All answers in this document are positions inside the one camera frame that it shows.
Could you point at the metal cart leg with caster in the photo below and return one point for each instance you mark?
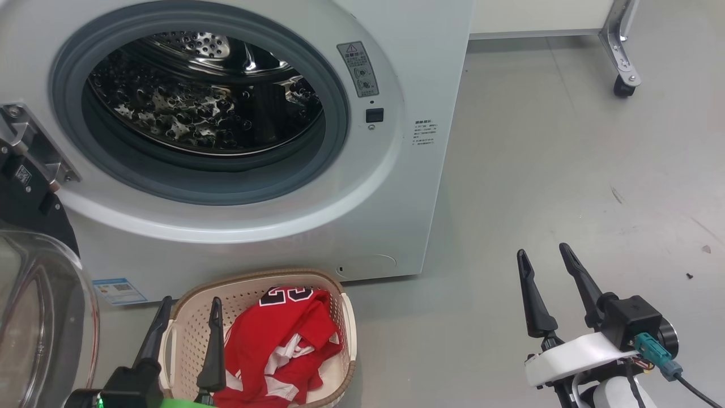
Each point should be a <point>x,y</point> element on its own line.
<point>538,17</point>

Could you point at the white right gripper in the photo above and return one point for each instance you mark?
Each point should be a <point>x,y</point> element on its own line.
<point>566,357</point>

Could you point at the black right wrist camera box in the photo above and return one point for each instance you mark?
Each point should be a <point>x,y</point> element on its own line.
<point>631,317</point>

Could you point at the blue energy label sticker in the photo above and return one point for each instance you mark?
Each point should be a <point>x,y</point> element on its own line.
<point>119,292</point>

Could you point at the metal washing machine door hinge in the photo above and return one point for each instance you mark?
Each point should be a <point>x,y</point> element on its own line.
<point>34,147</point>

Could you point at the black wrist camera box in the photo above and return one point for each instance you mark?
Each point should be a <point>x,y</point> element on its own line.
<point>133,388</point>
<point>631,317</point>

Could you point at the grey warning label sticker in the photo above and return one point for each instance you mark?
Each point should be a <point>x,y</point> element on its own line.
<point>358,68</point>

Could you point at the black round glass washer door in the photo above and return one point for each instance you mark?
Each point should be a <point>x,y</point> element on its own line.
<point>39,317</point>

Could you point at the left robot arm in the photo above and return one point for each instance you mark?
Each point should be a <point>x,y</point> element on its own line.
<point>82,399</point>

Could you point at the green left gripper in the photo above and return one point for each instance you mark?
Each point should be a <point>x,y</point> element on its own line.
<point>187,404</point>

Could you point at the black door latch slot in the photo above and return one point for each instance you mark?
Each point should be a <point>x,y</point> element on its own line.
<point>374,115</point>

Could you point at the cream perforated laundry basket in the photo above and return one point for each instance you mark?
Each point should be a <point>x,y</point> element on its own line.
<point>243,289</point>

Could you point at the white front-load washing machine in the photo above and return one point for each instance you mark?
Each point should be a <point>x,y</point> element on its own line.
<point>283,226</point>

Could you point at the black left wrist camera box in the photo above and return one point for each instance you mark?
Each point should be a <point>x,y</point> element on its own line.
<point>133,388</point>

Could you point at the red and white jersey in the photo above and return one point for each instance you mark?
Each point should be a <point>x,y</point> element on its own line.
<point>272,340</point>

